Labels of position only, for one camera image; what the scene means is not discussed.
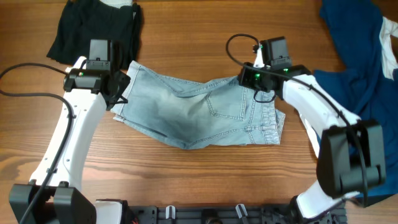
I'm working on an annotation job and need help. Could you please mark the light blue denim shorts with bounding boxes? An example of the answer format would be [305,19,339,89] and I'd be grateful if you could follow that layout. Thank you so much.
[111,61,285,149]

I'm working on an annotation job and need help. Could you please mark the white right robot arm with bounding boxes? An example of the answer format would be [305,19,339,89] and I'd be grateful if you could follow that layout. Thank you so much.
[238,63,386,223]

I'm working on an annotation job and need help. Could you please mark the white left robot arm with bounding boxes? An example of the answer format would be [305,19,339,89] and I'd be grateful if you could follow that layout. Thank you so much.
[9,56,132,223]

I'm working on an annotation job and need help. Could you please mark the folded black garment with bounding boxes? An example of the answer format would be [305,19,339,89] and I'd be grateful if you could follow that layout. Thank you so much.
[47,0,142,70]

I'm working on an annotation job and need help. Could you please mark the blue and white shirt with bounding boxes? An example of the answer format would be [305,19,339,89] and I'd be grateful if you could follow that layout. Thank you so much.
[314,0,397,205]

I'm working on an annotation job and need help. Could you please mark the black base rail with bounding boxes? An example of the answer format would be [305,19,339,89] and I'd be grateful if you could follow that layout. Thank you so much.
[130,204,348,224]

